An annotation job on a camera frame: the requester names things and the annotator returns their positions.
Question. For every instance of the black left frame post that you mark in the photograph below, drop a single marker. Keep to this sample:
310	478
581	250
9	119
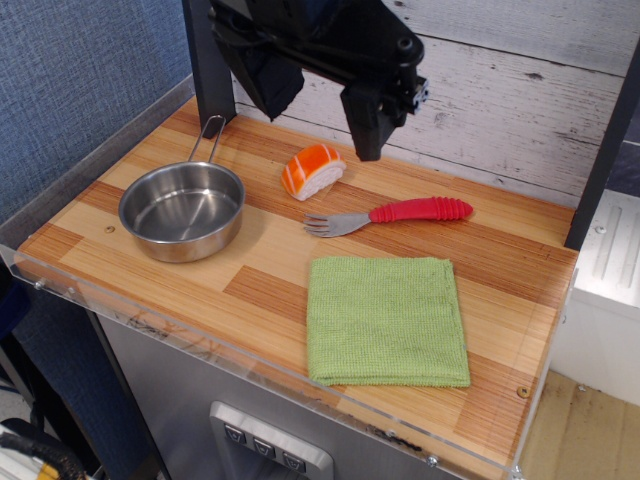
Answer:
211	76

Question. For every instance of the green towel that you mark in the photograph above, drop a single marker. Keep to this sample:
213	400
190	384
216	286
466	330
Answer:
385	321

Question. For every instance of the toy salmon sushi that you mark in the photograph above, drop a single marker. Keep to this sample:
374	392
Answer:
312	169

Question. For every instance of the small steel pan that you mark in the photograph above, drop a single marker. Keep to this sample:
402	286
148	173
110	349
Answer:
184	212

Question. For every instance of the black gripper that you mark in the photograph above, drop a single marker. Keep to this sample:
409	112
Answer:
268	44

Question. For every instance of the white aluminium rail block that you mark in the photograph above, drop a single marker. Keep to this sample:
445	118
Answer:
597	341

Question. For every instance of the clear acrylic table guard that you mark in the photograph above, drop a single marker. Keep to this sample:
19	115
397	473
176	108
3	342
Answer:
245	307

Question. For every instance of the black right frame post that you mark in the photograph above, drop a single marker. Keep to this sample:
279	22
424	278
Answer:
614	135

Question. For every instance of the red handled fork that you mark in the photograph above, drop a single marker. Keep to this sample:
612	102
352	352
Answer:
433	208

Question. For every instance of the black frame post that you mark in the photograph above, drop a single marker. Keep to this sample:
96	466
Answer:
614	135
211	76

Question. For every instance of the silver button control panel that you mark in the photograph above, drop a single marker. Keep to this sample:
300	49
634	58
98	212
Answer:
233	427

